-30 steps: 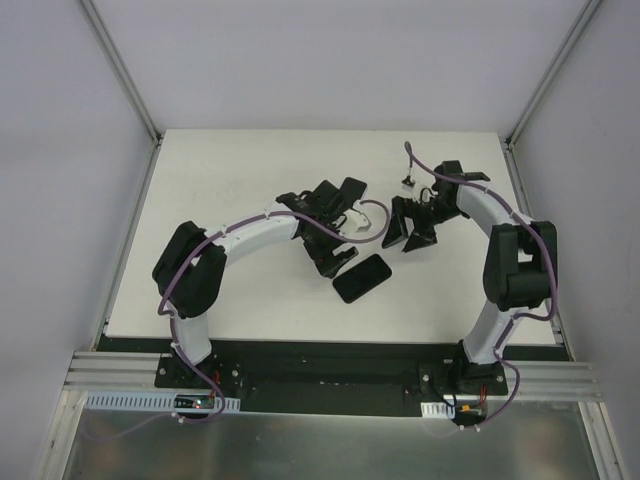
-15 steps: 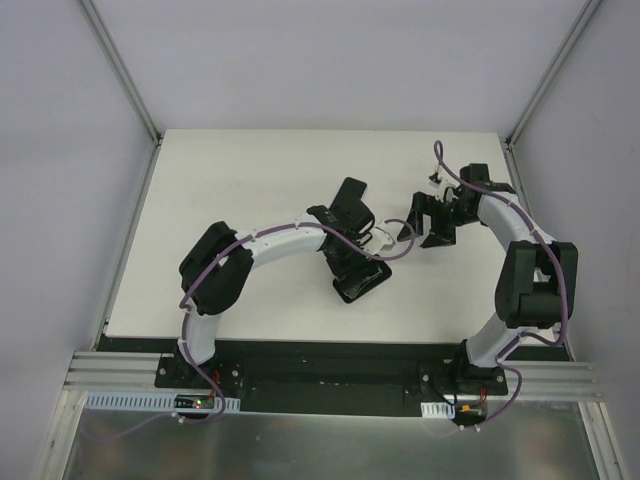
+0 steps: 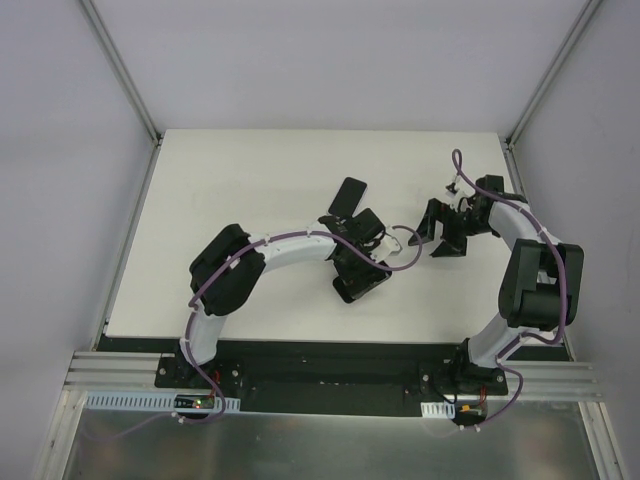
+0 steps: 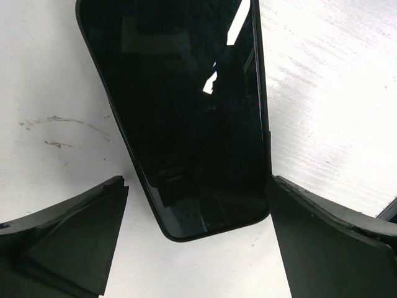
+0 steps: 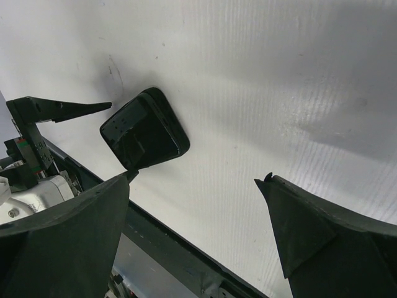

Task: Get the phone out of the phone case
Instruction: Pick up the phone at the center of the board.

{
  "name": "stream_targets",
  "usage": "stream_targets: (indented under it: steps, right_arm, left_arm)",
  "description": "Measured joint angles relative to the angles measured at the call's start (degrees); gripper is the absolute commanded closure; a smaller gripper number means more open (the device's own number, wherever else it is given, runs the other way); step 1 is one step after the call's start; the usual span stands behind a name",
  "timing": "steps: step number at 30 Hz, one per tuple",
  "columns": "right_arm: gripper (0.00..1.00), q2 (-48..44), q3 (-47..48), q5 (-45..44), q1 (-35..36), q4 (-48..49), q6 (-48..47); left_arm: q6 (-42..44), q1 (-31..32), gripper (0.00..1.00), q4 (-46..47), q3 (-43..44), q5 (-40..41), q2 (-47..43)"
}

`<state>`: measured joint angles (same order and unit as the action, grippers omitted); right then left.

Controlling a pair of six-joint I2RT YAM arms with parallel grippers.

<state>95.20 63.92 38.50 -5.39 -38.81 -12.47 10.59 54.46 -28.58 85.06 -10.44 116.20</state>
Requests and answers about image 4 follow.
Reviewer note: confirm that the phone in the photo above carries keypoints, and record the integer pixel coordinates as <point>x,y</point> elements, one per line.
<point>185,81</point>

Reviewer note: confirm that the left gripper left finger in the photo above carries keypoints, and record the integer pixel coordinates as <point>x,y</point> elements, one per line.
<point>65,250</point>

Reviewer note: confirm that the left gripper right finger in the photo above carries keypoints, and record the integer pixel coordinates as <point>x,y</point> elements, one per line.
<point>329,250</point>

